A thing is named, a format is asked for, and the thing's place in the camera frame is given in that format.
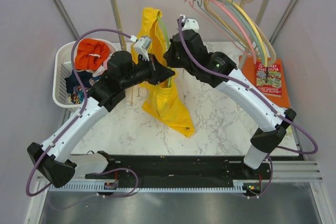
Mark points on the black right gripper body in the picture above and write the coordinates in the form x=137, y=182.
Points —
x=174, y=60

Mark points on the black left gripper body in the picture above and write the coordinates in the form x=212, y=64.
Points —
x=147, y=71

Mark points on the green hanger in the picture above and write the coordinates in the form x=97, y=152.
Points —
x=167, y=42

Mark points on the yellow shorts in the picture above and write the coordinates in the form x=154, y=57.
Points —
x=163, y=103

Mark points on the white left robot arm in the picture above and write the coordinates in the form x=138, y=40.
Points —
x=53, y=157

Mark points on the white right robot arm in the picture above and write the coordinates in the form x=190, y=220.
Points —
x=187, y=51

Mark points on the yellow hanger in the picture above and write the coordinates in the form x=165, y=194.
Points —
x=253, y=40

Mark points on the pink hanger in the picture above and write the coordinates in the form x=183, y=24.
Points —
x=222, y=15

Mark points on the pink patterned garment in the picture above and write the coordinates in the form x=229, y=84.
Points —
x=102, y=68

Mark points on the orange garment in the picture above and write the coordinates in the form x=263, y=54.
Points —
x=91, y=54

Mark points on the colourful comic print garment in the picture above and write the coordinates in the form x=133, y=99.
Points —
x=76, y=94

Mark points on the white plastic laundry basket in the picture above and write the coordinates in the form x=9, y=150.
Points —
x=64, y=78

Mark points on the red storey treehouse book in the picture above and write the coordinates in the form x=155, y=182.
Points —
x=268, y=80

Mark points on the pale yellow mug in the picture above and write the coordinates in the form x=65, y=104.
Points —
x=289, y=131

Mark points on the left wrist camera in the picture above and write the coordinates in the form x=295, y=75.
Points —
x=142, y=45

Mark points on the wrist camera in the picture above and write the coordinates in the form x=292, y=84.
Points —
x=188, y=23
x=142, y=45

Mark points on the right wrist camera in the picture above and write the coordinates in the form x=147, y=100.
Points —
x=188, y=23

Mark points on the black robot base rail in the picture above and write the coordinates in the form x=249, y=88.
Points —
x=180, y=171

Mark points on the white slotted cable duct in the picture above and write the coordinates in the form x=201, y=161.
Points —
x=101, y=186

